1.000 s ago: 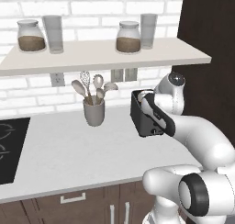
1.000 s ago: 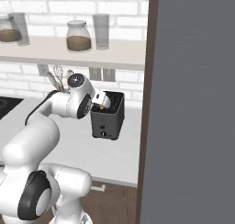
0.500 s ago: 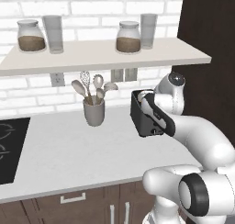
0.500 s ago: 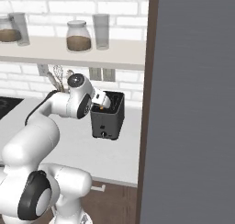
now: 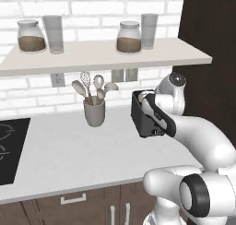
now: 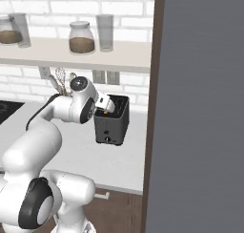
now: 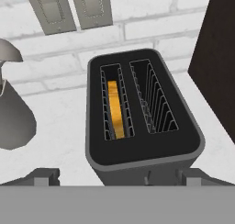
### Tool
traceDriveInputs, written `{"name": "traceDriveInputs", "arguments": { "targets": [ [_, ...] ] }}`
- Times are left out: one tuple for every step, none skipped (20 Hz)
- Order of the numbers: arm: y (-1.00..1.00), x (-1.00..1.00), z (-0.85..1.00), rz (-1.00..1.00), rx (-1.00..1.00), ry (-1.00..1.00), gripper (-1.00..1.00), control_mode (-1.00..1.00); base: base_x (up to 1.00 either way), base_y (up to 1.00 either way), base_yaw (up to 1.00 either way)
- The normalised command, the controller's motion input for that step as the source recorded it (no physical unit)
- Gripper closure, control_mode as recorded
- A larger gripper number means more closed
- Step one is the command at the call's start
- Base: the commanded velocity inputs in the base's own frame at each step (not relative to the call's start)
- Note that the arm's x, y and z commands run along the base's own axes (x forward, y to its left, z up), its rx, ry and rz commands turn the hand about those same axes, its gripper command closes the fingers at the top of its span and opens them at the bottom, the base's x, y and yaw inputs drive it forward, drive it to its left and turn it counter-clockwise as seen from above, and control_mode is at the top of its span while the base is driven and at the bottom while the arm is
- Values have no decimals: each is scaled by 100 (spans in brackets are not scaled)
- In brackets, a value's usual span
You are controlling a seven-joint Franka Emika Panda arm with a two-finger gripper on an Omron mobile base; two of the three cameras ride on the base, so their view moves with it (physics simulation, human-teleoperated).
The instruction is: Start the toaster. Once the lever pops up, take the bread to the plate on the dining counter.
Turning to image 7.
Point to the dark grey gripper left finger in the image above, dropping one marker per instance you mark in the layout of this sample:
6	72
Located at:
42	177

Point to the black toaster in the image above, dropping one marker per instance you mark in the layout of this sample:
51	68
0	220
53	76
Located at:
140	117

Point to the golden bread slice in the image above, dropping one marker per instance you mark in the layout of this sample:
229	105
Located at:
116	111

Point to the grey kettle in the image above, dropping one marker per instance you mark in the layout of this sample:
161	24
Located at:
12	111

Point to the grey toaster lever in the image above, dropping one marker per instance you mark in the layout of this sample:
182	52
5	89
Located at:
147	178

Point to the dark brown cabinet side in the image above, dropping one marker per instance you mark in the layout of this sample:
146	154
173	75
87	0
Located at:
215	56

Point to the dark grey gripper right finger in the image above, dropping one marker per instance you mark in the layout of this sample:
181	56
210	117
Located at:
192	178

